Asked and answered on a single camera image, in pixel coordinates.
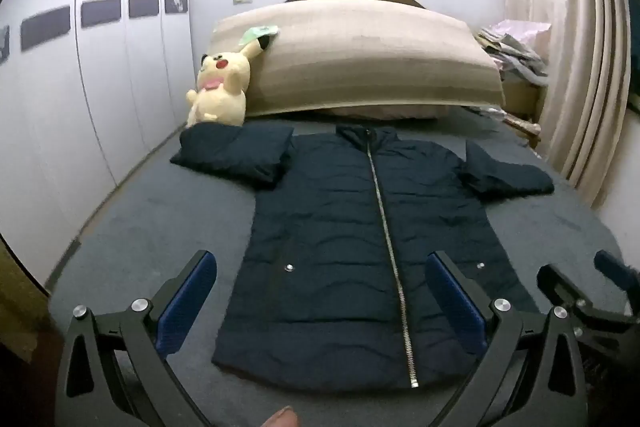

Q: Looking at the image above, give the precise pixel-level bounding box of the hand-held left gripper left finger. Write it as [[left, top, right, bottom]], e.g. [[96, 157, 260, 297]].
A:
[[54, 250, 218, 427]]

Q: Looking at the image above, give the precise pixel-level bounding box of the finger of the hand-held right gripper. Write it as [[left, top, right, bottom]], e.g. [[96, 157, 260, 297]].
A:
[[593, 250, 640, 294], [536, 264, 640, 343]]

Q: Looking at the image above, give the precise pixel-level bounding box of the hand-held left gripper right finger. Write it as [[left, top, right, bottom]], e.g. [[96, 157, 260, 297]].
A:
[[426, 250, 589, 427]]

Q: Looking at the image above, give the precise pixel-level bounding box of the dark navy puffer jacket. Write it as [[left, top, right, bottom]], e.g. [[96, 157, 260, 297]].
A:
[[170, 123, 556, 390]]

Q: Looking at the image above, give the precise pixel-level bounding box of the pile of clothes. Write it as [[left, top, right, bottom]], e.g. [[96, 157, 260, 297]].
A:
[[475, 19, 551, 85]]

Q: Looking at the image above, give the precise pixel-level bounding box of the person's left hand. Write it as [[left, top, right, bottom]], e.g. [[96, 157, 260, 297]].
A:
[[262, 406, 300, 427]]

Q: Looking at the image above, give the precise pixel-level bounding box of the grey bed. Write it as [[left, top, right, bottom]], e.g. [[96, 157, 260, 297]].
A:
[[47, 114, 628, 427]]

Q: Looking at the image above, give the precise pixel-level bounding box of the wooden nightstand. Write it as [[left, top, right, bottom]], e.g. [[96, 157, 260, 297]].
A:
[[500, 77, 543, 148]]

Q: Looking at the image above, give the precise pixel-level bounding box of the yellow plush toy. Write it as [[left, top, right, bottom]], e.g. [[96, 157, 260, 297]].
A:
[[186, 38, 266, 128]]

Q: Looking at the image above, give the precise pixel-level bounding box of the beige curtain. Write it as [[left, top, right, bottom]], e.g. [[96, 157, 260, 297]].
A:
[[502, 0, 633, 208]]

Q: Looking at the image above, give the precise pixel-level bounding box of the beige striped cushion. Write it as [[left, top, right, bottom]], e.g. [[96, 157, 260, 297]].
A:
[[209, 0, 507, 118]]

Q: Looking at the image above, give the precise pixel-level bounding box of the small green packet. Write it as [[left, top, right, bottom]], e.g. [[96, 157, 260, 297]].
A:
[[239, 26, 280, 45]]

